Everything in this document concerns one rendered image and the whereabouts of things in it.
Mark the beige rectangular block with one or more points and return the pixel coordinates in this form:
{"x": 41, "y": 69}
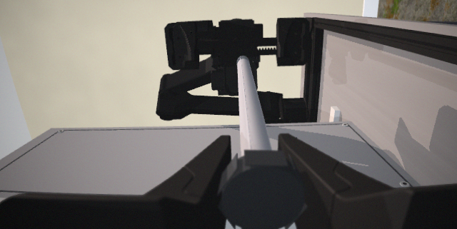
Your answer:
{"x": 335, "y": 113}

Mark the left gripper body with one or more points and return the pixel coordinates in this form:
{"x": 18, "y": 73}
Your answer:
{"x": 234, "y": 32}

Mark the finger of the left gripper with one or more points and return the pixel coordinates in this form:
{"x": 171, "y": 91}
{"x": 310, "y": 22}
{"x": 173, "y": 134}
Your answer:
{"x": 287, "y": 45}
{"x": 187, "y": 38}

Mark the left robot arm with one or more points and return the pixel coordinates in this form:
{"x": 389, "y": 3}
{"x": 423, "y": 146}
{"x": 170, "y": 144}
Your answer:
{"x": 174, "y": 102}

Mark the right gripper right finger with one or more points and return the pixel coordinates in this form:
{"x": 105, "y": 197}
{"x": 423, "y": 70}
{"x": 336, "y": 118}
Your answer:
{"x": 340, "y": 197}

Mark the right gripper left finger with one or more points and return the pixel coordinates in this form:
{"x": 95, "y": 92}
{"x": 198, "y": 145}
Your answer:
{"x": 187, "y": 200}

